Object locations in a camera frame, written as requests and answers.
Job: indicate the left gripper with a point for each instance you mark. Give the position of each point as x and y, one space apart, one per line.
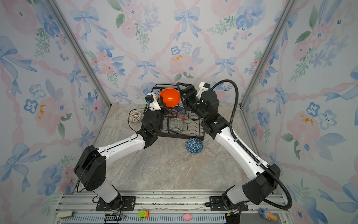
162 108

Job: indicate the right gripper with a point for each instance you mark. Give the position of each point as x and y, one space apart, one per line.
192 90

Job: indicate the orange plastic bowl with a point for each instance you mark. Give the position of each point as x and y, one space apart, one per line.
170 96

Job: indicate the blue floral bowl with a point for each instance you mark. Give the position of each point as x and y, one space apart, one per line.
178 109

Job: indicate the black wire dish rack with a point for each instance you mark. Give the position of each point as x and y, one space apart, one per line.
192 123

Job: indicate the green patterned bowl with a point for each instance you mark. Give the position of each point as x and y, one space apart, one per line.
176 125

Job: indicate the dark blue patterned bowl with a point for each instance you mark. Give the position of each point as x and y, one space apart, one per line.
194 145

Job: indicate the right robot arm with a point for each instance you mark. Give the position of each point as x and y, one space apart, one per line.
263 178

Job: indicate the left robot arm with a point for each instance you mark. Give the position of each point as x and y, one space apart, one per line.
92 165

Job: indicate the white lattice bowl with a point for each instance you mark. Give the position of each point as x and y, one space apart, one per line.
134 116

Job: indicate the green orange small toy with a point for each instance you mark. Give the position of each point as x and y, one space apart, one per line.
144 214

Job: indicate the pink round toy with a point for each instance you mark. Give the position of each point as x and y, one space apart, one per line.
187 217

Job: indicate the ice cream cone toy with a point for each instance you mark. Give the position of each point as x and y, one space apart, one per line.
267 214

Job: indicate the beige small block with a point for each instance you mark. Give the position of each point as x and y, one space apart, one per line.
64 214

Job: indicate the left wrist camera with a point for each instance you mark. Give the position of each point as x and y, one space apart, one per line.
153 104

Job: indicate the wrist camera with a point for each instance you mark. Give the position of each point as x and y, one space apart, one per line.
153 104
202 88

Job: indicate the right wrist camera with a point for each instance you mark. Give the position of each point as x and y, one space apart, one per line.
202 88

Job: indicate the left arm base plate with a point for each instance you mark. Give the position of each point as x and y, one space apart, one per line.
120 203

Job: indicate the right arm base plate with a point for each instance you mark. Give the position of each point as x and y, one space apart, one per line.
216 204

